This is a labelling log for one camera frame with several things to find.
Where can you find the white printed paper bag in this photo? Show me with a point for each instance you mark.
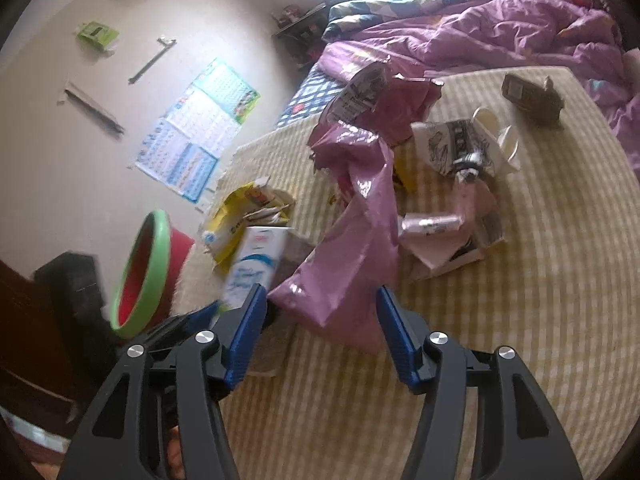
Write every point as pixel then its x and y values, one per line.
pixel 450 145

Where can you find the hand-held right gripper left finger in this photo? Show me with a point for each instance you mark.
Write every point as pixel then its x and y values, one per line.
pixel 247 330

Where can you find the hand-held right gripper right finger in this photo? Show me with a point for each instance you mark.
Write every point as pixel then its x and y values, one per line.
pixel 395 335

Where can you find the blue wall poster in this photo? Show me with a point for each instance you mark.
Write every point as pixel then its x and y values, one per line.
pixel 175 160

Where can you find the metal wall rail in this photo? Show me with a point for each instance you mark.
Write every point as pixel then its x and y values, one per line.
pixel 150 62

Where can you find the white wall poster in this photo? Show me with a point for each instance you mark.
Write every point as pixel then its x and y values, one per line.
pixel 205 122

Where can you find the white blue milk carton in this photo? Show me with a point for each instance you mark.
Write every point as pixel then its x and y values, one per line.
pixel 255 265

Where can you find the yellow snack wrapper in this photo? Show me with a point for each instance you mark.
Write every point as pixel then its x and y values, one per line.
pixel 230 215

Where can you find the purple quilt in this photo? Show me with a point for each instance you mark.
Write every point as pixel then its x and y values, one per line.
pixel 475 30

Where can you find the pink box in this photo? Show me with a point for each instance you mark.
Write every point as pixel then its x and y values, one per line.
pixel 440 255

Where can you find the hanging grey strip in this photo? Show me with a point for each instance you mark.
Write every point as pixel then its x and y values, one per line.
pixel 92 107

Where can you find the green wall poster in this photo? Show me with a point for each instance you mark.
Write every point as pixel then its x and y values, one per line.
pixel 230 87

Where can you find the pink mailer bag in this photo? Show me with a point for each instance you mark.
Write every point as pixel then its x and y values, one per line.
pixel 360 240
pixel 400 105

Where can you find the blue patchwork quilt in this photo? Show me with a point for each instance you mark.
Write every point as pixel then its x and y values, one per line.
pixel 360 10

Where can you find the green tissue pack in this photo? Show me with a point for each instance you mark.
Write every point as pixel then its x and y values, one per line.
pixel 97 35

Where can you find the small white tube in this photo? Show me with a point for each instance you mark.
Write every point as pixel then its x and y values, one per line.
pixel 430 224

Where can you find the plaid blue bed sheet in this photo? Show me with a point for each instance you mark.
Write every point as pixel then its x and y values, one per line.
pixel 305 95

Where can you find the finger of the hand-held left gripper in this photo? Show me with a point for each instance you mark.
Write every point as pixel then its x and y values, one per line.
pixel 200 314

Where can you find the red bin green rim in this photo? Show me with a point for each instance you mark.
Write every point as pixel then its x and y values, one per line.
pixel 145 270

